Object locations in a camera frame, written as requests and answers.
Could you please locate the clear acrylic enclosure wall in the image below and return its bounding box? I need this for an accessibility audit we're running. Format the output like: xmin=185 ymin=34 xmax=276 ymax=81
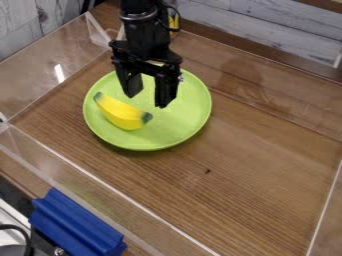
xmin=0 ymin=18 xmax=342 ymax=256

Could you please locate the black cable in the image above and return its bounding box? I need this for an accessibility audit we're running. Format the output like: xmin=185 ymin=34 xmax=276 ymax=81
xmin=0 ymin=223 xmax=32 ymax=256

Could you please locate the yellow labelled tin can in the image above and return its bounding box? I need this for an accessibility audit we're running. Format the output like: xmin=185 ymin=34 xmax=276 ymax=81
xmin=168 ymin=4 xmax=181 ymax=36

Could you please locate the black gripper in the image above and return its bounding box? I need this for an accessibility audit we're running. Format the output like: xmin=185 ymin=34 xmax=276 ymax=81
xmin=109 ymin=14 xmax=183 ymax=108

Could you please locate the green round plate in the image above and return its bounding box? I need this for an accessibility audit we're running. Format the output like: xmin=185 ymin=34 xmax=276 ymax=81
xmin=82 ymin=70 xmax=212 ymax=151

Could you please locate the yellow toy banana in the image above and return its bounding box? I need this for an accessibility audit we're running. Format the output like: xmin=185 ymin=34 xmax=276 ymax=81
xmin=93 ymin=92 xmax=153 ymax=130

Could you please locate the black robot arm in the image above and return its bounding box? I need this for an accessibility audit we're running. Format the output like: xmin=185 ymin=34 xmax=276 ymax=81
xmin=108 ymin=0 xmax=183 ymax=108

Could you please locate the blue plastic clamp block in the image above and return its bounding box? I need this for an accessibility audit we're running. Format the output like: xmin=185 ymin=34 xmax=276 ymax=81
xmin=29 ymin=188 xmax=126 ymax=256

